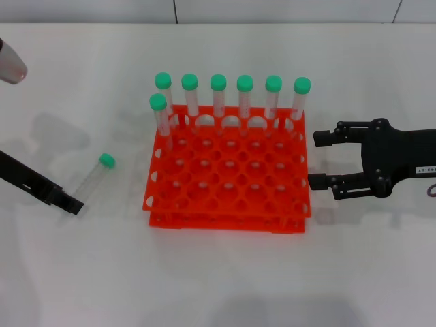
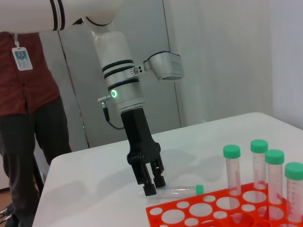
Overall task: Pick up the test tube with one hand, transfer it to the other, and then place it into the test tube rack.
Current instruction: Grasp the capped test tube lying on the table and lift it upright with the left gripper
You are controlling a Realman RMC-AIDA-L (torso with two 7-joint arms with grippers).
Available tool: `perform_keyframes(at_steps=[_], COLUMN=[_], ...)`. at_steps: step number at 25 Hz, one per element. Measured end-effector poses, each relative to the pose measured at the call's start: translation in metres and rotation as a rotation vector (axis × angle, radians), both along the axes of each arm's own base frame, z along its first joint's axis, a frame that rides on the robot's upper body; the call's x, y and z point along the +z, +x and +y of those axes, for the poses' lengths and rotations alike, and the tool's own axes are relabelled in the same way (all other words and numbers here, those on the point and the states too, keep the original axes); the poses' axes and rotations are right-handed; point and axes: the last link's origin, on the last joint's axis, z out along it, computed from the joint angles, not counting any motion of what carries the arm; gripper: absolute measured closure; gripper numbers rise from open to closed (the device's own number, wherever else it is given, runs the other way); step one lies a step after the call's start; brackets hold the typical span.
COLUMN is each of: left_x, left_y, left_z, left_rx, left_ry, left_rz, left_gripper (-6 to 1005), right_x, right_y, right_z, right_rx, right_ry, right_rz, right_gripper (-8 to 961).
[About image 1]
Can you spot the clear test tube green cap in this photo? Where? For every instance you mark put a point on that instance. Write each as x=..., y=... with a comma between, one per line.
x=189, y=81
x=163, y=80
x=107, y=160
x=273, y=84
x=245, y=83
x=302, y=85
x=218, y=82
x=157, y=101

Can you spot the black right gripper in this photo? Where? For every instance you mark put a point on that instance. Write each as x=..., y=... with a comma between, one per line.
x=391, y=153

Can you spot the orange test tube rack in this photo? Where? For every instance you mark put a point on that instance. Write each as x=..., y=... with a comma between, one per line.
x=221, y=227

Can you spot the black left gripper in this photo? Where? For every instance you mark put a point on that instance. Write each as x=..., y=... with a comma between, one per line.
x=24, y=177

